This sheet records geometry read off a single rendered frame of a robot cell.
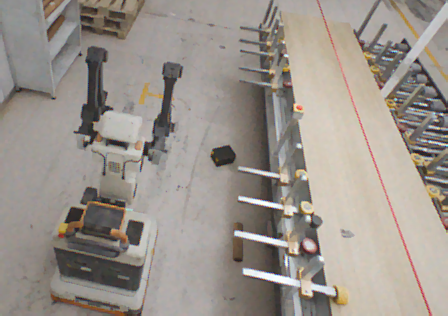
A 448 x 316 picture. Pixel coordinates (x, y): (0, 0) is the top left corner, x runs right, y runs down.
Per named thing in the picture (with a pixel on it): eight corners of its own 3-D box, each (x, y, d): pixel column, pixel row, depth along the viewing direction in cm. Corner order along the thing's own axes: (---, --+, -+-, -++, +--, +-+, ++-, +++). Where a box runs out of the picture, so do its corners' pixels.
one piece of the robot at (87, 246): (127, 259, 196) (124, 260, 175) (67, 245, 197) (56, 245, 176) (132, 238, 200) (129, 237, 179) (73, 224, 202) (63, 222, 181)
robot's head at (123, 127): (135, 145, 185) (141, 117, 185) (97, 137, 186) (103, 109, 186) (139, 142, 199) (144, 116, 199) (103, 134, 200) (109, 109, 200)
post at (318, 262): (283, 297, 195) (318, 261, 162) (282, 290, 197) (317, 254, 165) (289, 298, 195) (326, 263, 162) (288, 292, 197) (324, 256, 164)
